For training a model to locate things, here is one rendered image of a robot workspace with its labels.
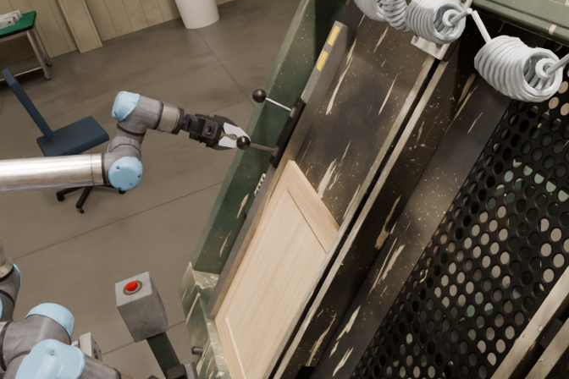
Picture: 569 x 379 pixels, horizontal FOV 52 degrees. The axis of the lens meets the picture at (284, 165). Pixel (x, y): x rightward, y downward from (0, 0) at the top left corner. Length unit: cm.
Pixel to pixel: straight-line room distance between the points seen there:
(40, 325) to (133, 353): 223
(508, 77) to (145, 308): 152
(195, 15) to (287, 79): 594
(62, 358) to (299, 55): 119
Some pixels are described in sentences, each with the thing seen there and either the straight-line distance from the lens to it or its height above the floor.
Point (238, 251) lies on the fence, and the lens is 171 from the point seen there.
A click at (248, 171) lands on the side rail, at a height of 120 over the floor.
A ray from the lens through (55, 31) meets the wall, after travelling 839.
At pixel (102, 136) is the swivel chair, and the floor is 48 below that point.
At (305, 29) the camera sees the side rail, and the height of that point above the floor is 159.
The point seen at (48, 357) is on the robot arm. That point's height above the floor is 165.
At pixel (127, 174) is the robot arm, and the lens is 139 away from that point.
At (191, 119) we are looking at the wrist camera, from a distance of 150.
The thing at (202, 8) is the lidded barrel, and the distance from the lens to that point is 763.
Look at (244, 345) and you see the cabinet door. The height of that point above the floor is 97.
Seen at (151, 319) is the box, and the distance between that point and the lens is 204.
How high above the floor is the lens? 215
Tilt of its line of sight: 31 degrees down
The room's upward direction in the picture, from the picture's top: 15 degrees counter-clockwise
